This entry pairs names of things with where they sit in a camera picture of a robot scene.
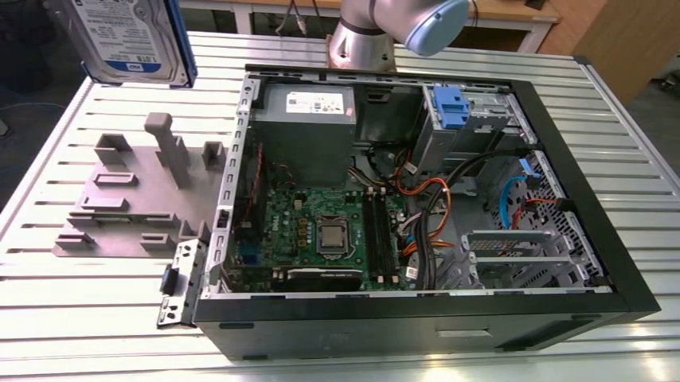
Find hard disk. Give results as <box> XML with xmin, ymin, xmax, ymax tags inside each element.
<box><xmin>50</xmin><ymin>0</ymin><xmax>201</xmax><ymax>89</ymax></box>

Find metal disk bay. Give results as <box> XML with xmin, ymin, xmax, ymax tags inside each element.
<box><xmin>460</xmin><ymin>228</ymin><xmax>591</xmax><ymax>290</ymax></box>

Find CPU socket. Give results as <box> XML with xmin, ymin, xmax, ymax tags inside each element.
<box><xmin>311</xmin><ymin>213</ymin><xmax>359</xmax><ymax>263</ymax></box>

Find green motherboard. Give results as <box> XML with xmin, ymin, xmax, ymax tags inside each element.
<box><xmin>233</xmin><ymin>186</ymin><xmax>421</xmax><ymax>291</ymax></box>

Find silver CPU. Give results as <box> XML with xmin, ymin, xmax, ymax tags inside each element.
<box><xmin>318</xmin><ymin>227</ymin><xmax>350</xmax><ymax>252</ymax></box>

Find grey power supply unit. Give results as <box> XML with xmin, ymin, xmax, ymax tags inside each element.
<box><xmin>249</xmin><ymin>81</ymin><xmax>358</xmax><ymax>190</ymax></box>

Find black RAM slot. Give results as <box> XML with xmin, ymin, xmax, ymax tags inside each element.
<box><xmin>362</xmin><ymin>186</ymin><xmax>388</xmax><ymax>284</ymax></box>

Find black graphics card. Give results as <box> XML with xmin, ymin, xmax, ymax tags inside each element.
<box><xmin>270</xmin><ymin>267</ymin><xmax>366</xmax><ymax>294</ymax></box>

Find metal optical drive cage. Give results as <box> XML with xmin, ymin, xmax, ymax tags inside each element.
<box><xmin>412</xmin><ymin>83</ymin><xmax>536</xmax><ymax>180</ymax></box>

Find blue expansion slot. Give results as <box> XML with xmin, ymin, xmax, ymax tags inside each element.
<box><xmin>238</xmin><ymin>242</ymin><xmax>262</xmax><ymax>267</ymax></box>

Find blue plastic drive latch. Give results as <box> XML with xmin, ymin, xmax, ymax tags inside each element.
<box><xmin>433</xmin><ymin>84</ymin><xmax>473</xmax><ymax>131</ymax></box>

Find grey parts rack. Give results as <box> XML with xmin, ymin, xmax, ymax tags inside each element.
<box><xmin>51</xmin><ymin>112</ymin><xmax>227</xmax><ymax>259</ymax></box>

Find black PC case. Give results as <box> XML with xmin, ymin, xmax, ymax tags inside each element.
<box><xmin>191</xmin><ymin>63</ymin><xmax>661</xmax><ymax>361</ymax></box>

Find long white framed desk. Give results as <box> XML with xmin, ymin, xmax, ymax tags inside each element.
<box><xmin>179</xmin><ymin>0</ymin><xmax>341</xmax><ymax>37</ymax></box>

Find wooden cabinet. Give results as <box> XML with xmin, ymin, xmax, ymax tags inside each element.
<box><xmin>539</xmin><ymin>0</ymin><xmax>680</xmax><ymax>104</ymax></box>

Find office chair base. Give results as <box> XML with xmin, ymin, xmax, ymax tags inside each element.
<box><xmin>648</xmin><ymin>73</ymin><xmax>680</xmax><ymax>91</ymax></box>

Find yellow black power wires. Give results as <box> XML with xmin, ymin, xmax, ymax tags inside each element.
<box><xmin>347</xmin><ymin>166</ymin><xmax>392</xmax><ymax>192</ymax></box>

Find thin red wire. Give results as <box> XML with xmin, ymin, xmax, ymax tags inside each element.
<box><xmin>242</xmin><ymin>141</ymin><xmax>267</xmax><ymax>232</ymax></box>

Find orange power wire bundle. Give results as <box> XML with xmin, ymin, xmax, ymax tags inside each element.
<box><xmin>396</xmin><ymin>146</ymin><xmax>456</xmax><ymax>224</ymax></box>
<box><xmin>401</xmin><ymin>234</ymin><xmax>457</xmax><ymax>260</ymax></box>

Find black cable bundle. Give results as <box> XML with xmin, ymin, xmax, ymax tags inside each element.
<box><xmin>413</xmin><ymin>146</ymin><xmax>532</xmax><ymax>290</ymax></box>

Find blue wire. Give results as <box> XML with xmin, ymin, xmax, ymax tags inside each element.
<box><xmin>500</xmin><ymin>157</ymin><xmax>543</xmax><ymax>231</ymax></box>

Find metal slot retainer bracket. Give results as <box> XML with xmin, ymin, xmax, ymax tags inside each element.
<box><xmin>155</xmin><ymin>237</ymin><xmax>210</xmax><ymax>329</ymax></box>

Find black blue bracket latch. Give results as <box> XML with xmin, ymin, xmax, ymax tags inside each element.
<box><xmin>160</xmin><ymin>264</ymin><xmax>180</xmax><ymax>296</ymax></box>

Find wooden desk white frame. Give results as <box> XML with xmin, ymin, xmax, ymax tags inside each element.
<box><xmin>470</xmin><ymin>0</ymin><xmax>564</xmax><ymax>53</ymax></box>

